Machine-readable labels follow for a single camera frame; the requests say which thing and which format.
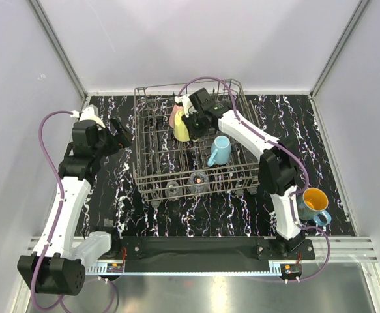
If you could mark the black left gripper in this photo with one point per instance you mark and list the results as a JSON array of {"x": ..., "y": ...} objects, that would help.
[{"x": 122, "y": 138}]

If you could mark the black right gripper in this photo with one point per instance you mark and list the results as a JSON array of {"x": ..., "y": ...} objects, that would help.
[{"x": 194, "y": 134}]

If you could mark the yellow ceramic mug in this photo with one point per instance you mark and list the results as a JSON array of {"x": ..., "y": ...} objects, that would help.
[{"x": 180, "y": 131}]

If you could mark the pink ceramic mug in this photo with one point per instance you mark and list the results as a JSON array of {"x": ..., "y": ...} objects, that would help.
[{"x": 175, "y": 109}]

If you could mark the light blue ceramic mug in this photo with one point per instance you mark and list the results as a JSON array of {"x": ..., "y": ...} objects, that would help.
[{"x": 220, "y": 151}]

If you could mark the clear glass cup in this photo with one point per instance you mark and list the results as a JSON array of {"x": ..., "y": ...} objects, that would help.
[
  {"x": 173, "y": 190},
  {"x": 198, "y": 183}
]

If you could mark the blue floral mug orange inside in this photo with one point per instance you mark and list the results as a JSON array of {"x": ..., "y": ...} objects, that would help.
[{"x": 312, "y": 205}]

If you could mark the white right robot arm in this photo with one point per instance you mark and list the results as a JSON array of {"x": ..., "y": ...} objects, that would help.
[{"x": 278, "y": 171}]

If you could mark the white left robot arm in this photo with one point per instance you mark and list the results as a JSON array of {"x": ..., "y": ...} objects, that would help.
[{"x": 56, "y": 266}]

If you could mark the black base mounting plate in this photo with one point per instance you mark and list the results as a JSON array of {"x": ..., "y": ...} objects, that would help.
[{"x": 262, "y": 248}]

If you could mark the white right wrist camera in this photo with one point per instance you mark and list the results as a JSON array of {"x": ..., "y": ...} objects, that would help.
[{"x": 186, "y": 103}]

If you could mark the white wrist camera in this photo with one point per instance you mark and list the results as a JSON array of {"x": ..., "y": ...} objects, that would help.
[
  {"x": 186, "y": 103},
  {"x": 89, "y": 113}
]

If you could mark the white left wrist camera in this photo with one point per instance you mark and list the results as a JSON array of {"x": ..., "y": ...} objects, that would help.
[{"x": 89, "y": 113}]

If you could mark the grey wire dish rack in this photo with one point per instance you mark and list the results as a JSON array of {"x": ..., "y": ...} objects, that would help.
[{"x": 161, "y": 158}]

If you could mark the aluminium frame rail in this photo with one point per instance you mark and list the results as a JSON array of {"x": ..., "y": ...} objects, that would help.
[{"x": 334, "y": 250}]

